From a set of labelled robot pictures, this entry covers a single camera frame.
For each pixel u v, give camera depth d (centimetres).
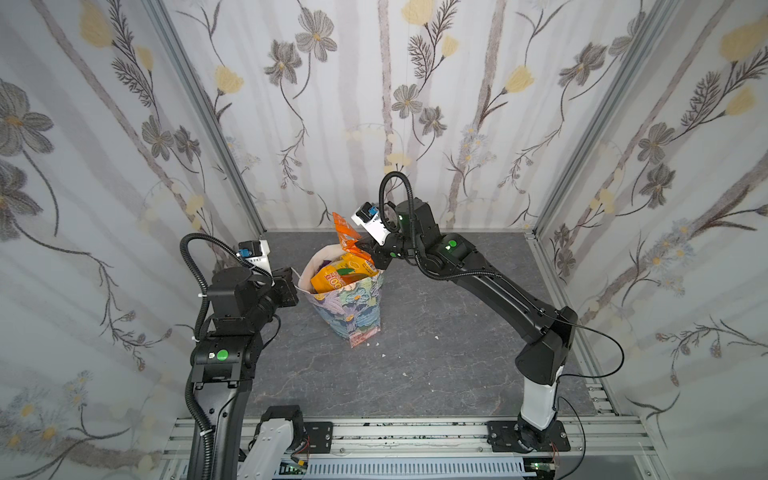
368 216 60
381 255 63
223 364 41
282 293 56
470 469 70
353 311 79
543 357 51
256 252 53
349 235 69
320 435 74
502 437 73
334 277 79
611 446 73
